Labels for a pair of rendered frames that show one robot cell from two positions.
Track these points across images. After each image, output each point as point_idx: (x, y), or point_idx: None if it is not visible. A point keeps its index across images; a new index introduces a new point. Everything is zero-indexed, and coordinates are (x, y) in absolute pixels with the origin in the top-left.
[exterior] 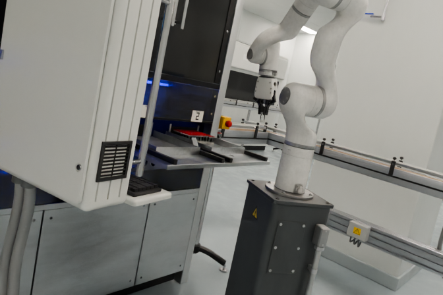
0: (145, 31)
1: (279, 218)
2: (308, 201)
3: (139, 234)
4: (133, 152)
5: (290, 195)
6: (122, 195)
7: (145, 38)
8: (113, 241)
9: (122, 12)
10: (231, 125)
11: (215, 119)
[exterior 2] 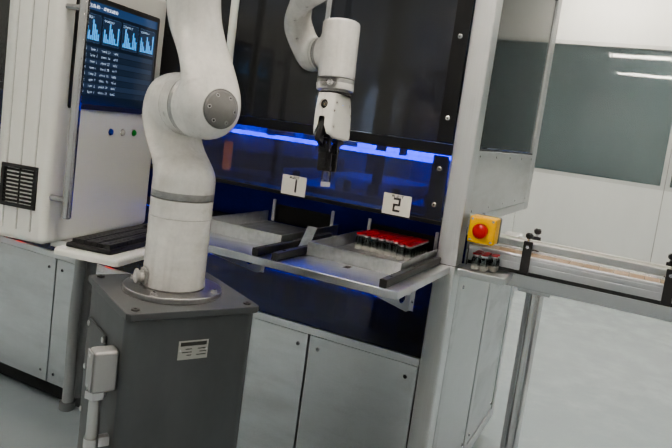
0: (41, 44)
1: (91, 311)
2: (126, 296)
3: (293, 392)
4: (43, 182)
5: (124, 280)
6: (34, 231)
7: (42, 52)
8: (251, 380)
9: (12, 30)
10: (483, 234)
11: (446, 217)
